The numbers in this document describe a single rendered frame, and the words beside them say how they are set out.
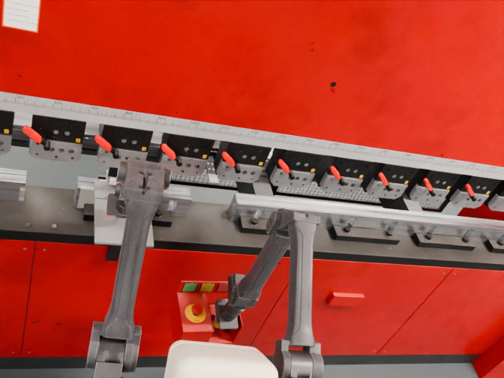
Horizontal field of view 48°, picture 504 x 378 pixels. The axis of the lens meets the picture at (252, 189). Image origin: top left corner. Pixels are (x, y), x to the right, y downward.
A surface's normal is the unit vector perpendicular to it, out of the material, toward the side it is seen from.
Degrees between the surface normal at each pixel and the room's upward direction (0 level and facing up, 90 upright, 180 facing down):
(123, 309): 62
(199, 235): 0
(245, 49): 90
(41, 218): 0
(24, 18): 90
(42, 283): 90
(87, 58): 90
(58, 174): 0
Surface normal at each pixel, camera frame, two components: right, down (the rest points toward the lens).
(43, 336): 0.19, 0.71
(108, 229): 0.33, -0.70
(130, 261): 0.19, 0.28
